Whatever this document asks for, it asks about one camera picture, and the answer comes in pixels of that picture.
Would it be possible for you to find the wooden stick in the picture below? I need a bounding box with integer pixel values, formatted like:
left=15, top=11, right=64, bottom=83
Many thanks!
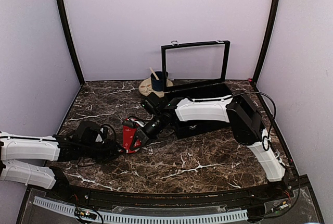
left=149, top=67, right=160, bottom=81

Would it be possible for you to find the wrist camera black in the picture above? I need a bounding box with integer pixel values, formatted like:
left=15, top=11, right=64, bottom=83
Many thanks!
left=141, top=92, right=169, bottom=116
left=73, top=121, right=108, bottom=144

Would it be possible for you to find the black front rail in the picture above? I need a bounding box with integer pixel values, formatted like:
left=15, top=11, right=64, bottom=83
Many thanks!
left=23, top=175, right=310, bottom=213

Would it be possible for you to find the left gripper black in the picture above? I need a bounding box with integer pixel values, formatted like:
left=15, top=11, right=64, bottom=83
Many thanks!
left=80, top=138, right=126, bottom=164

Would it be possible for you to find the left black frame post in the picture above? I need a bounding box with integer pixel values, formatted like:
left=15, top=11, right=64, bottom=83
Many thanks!
left=56, top=0, right=85, bottom=86

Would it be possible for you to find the beige woven coaster mat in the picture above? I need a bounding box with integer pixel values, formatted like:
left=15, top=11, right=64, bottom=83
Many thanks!
left=138, top=78, right=164, bottom=98

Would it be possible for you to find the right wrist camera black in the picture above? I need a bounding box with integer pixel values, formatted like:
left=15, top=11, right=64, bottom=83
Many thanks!
left=141, top=92, right=169, bottom=116

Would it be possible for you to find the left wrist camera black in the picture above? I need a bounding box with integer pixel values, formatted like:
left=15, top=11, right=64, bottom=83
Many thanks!
left=73, top=121, right=108, bottom=144

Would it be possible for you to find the right circuit board with wires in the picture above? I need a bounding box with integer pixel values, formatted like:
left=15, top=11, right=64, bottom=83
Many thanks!
left=262, top=187, right=305, bottom=222

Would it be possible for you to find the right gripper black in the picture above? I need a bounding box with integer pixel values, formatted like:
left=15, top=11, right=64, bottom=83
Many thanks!
left=130, top=113, right=167, bottom=150

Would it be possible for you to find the right black frame post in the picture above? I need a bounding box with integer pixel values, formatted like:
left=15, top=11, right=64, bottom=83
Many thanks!
left=252, top=0, right=279, bottom=84

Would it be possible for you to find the left circuit board with wires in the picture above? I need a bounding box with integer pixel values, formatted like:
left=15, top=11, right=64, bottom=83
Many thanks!
left=72, top=194, right=105, bottom=223

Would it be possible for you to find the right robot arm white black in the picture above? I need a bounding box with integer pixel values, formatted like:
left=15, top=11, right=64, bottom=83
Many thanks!
left=123, top=91, right=286, bottom=200

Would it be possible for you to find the black display box glass lid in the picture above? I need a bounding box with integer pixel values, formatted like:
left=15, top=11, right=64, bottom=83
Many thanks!
left=160, top=40, right=235, bottom=140

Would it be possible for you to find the circuit board with wires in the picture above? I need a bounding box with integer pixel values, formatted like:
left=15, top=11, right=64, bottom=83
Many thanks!
left=262, top=187, right=305, bottom=222
left=72, top=194, right=105, bottom=223

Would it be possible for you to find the red Santa Christmas sock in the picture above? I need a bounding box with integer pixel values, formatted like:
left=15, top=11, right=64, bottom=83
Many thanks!
left=122, top=117, right=144, bottom=154

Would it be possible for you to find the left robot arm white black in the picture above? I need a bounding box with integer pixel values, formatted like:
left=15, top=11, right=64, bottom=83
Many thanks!
left=1, top=130, right=121, bottom=201

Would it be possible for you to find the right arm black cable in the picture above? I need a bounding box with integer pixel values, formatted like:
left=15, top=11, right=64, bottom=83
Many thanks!
left=192, top=91, right=277, bottom=152

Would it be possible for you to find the white slotted cable duct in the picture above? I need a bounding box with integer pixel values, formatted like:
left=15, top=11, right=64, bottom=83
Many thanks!
left=33, top=196, right=248, bottom=223

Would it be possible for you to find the black frame post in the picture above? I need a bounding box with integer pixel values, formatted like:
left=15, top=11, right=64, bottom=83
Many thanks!
left=56, top=0, right=85, bottom=86
left=252, top=0, right=279, bottom=84

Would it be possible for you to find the dark blue cup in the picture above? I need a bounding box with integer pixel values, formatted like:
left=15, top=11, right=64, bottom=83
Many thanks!
left=150, top=71, right=163, bottom=92

